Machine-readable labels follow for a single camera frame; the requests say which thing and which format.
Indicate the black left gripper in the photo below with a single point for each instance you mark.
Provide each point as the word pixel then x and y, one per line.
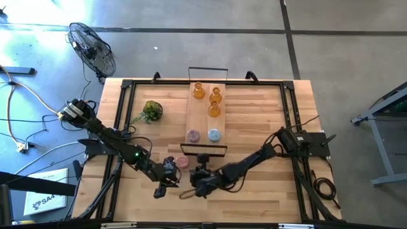
pixel 168 171

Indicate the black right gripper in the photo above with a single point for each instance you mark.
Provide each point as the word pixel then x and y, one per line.
pixel 205 181

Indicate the pink patterned candle tin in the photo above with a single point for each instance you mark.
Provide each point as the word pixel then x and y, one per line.
pixel 182 162

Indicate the purple patterned candle tin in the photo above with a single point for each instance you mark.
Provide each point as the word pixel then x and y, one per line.
pixel 193 135

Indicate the blue patterned candle tin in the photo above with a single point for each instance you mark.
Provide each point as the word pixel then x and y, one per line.
pixel 214 135

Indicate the amber glass candle stick holder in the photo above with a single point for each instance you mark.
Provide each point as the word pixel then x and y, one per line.
pixel 214 110
pixel 215 97
pixel 198 93

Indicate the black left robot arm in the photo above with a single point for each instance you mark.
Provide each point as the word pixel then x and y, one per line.
pixel 111 143

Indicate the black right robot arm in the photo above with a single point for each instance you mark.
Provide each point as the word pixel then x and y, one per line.
pixel 251 160

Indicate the green succulent in dark pot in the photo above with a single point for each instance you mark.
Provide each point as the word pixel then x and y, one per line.
pixel 152 111

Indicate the wooden shelf with black frames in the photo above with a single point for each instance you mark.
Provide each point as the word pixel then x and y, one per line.
pixel 200 114

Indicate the white printed sign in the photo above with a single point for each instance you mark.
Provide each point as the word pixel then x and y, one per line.
pixel 47 191

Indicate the black desk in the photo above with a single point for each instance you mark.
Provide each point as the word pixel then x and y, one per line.
pixel 38 186

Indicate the black floor fan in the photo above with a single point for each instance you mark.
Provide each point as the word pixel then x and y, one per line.
pixel 92 51

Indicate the black floor bar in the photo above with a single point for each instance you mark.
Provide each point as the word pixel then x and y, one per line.
pixel 19 70

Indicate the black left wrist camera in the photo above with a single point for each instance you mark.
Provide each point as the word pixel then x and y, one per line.
pixel 160 192

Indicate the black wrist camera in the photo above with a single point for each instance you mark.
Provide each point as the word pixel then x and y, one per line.
pixel 203 158
pixel 160 192

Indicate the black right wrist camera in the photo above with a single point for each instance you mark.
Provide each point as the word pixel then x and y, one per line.
pixel 203 158

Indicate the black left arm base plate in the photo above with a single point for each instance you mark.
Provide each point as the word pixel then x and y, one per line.
pixel 92 149

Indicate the black metal table frame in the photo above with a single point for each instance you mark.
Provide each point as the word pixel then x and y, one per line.
pixel 254 82

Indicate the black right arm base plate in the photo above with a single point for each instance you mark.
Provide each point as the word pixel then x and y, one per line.
pixel 318 146

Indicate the grey metal table frame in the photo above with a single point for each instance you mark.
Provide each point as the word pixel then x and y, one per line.
pixel 379 140

